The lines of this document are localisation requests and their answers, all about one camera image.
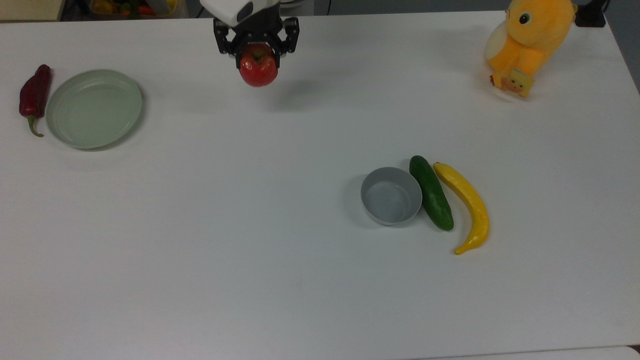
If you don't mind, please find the dark red chili pepper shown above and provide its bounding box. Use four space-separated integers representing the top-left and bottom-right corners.
19 64 52 138

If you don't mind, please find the grey round bowl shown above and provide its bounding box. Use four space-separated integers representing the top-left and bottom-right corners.
360 166 423 226

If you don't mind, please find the red apple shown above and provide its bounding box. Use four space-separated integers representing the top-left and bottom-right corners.
239 43 279 88

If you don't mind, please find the pale green plate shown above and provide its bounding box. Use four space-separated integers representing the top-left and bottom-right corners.
45 69 143 150

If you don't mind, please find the yellow plush toy tag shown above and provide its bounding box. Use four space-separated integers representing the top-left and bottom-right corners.
501 69 535 98

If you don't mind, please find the yellow banana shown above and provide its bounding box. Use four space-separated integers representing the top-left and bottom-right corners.
432 162 490 256

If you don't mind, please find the orange plush toy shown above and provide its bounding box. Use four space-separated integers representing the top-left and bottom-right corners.
484 0 578 91

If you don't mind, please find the bin of toy vegetables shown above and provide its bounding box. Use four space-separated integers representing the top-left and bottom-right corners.
90 0 187 20

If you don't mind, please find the green cucumber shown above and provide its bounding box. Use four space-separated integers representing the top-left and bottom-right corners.
409 155 455 232

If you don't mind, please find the wooden furniture panel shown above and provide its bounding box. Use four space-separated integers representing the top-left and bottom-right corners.
0 0 67 22

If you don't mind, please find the black camera stand base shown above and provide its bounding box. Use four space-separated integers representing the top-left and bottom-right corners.
574 0 608 28

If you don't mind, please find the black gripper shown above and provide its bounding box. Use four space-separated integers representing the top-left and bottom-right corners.
213 2 300 70

